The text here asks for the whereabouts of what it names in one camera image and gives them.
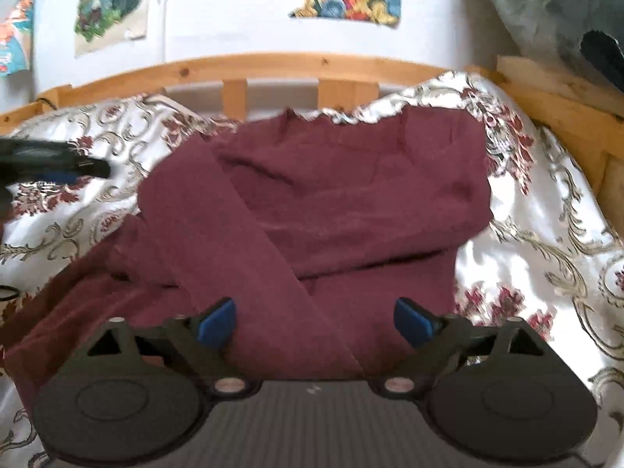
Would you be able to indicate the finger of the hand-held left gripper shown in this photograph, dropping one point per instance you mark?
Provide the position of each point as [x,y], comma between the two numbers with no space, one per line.
[85,165]

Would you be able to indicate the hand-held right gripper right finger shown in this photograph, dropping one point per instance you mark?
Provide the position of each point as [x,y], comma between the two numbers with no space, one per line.
[410,321]

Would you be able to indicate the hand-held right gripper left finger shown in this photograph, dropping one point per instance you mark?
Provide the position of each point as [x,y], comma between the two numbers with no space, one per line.
[215,322]

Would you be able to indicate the maroon sweater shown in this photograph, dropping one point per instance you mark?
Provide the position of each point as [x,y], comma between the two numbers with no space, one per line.
[312,214]

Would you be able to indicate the floral white blanket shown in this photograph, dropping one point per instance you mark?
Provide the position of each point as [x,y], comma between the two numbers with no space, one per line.
[516,263]

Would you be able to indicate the dark fuzzy cloth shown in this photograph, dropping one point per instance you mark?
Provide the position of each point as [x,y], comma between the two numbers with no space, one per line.
[604,56]

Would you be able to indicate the plastic-wrapped grey bedding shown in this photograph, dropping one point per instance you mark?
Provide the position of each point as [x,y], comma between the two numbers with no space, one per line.
[526,7]

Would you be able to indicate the orange and blue wall poster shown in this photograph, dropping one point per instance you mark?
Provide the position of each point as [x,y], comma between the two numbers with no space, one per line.
[18,34]

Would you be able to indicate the green figure wall poster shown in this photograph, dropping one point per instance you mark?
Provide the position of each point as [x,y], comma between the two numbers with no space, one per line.
[109,5]

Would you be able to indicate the white wall conduit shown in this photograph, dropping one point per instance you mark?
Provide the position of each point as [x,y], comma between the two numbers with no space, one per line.
[165,9]

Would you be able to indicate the wooden bed frame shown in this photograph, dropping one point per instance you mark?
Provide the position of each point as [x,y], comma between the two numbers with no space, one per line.
[292,61]

